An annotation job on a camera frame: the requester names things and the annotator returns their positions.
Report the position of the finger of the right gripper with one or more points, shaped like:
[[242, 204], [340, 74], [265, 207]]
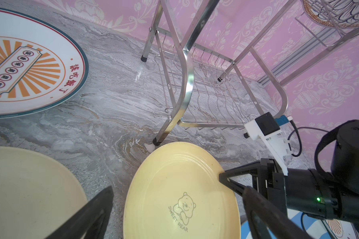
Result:
[[239, 176]]

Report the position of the steel two-tier dish rack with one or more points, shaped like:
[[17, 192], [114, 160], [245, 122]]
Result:
[[194, 76]]

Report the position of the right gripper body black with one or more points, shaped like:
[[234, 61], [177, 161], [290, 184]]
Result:
[[297, 190]]

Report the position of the yellow bear plate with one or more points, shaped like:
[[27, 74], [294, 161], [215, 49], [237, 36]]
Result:
[[176, 194]]

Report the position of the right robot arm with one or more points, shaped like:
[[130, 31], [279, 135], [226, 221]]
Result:
[[328, 191]]

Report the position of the orange sunburst plate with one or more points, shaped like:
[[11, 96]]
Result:
[[342, 230], [40, 65]]

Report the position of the right orange sunburst plate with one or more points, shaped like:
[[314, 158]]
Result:
[[342, 230]]

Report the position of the beige plain plate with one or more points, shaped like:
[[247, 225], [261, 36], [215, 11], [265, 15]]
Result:
[[37, 194]]

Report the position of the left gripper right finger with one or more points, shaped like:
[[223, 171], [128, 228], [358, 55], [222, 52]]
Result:
[[266, 221]]

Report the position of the left orange sunburst plate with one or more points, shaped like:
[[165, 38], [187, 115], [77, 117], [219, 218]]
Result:
[[40, 65]]

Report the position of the blue striped plate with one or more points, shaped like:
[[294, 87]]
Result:
[[314, 227]]

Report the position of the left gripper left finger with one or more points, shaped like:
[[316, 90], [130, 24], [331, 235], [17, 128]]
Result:
[[91, 221]]

